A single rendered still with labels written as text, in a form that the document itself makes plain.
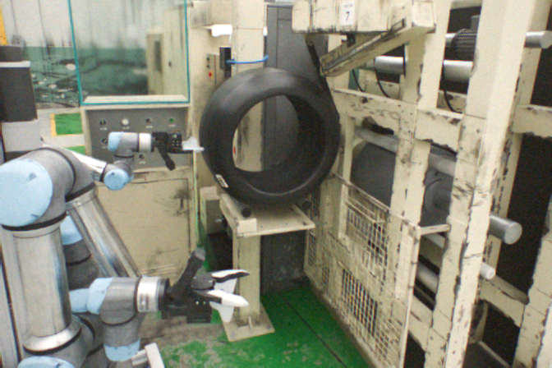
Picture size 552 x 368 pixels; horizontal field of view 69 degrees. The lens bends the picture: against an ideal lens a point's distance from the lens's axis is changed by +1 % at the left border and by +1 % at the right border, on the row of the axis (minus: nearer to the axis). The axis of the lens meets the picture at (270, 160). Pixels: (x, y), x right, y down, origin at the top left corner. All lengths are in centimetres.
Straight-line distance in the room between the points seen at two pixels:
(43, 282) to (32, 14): 986
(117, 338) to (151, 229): 145
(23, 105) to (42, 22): 953
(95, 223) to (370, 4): 109
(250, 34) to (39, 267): 137
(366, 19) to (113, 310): 115
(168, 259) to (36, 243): 163
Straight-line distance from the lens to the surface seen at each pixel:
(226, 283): 101
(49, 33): 1075
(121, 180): 150
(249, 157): 202
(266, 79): 159
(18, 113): 125
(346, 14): 152
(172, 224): 242
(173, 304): 98
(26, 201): 88
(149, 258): 251
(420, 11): 148
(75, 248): 163
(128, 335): 103
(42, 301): 101
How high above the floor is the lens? 159
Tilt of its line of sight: 16 degrees down
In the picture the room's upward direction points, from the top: 1 degrees clockwise
